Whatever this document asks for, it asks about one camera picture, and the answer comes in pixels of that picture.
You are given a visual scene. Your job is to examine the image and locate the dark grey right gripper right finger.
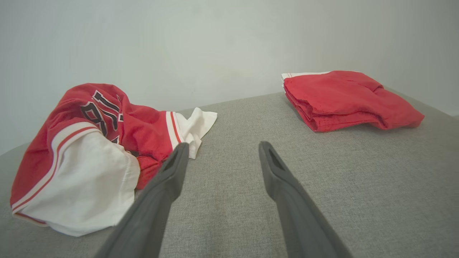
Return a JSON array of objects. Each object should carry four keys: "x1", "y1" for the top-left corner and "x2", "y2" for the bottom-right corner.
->
[{"x1": 258, "y1": 141, "x2": 352, "y2": 258}]

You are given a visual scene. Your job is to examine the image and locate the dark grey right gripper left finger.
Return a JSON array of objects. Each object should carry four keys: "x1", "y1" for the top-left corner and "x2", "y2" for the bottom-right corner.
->
[{"x1": 95, "y1": 142, "x2": 189, "y2": 258}]

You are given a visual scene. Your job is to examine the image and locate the red jersey with number 23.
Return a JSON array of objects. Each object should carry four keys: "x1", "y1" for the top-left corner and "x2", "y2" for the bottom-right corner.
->
[{"x1": 10, "y1": 83, "x2": 218, "y2": 237}]

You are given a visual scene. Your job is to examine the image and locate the red shorts with white waistband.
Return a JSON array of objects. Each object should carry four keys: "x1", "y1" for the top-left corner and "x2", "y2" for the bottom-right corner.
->
[{"x1": 281, "y1": 70, "x2": 425, "y2": 132}]

